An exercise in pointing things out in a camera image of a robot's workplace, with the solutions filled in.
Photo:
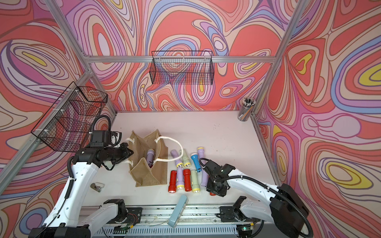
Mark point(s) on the purple flashlight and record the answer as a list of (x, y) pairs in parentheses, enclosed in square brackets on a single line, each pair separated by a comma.
[(150, 157), (180, 184), (204, 178), (200, 152), (178, 161)]

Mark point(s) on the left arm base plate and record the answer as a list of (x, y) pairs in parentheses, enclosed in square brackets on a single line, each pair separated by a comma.
[(133, 216)]

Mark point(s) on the small grey metal object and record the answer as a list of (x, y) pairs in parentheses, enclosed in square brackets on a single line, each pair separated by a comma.
[(97, 186)]

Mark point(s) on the black wire basket left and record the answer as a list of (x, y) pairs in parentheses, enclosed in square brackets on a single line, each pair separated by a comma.
[(66, 126)]

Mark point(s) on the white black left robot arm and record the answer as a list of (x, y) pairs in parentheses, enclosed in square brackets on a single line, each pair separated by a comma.
[(63, 221)]

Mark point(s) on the silver metal pen cup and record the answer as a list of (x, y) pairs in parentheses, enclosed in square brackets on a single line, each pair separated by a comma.
[(246, 110)]

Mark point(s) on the blue flashlight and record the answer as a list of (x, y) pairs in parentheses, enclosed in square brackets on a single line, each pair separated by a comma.
[(194, 157)]

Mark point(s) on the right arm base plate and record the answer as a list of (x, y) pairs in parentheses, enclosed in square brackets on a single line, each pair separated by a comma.
[(232, 214)]

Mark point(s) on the green flashlight lower row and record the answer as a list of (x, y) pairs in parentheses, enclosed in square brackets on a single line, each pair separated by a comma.
[(194, 182)]

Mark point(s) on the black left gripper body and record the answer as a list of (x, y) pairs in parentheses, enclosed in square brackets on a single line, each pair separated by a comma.
[(117, 154)]

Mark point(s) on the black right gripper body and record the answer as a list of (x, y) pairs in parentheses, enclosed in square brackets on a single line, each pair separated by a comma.
[(216, 188)]

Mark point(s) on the green flashlight row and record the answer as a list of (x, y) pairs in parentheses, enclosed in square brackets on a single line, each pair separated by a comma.
[(194, 182), (185, 159)]

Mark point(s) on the grey blue rectangular block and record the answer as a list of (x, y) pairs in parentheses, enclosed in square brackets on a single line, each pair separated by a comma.
[(177, 211)]

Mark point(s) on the black wire basket back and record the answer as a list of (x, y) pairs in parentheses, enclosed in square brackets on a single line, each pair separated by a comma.
[(178, 67)]

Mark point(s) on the black wire basket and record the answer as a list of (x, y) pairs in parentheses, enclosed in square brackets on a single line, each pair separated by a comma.
[(66, 126), (178, 67)]

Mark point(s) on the brown burlap tote bag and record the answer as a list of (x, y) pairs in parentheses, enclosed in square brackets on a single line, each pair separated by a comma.
[(140, 172)]

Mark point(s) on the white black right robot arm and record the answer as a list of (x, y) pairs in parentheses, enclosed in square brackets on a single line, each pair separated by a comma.
[(280, 205)]

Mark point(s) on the green flashlight upper row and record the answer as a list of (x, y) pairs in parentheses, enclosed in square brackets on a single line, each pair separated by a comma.
[(185, 159)]

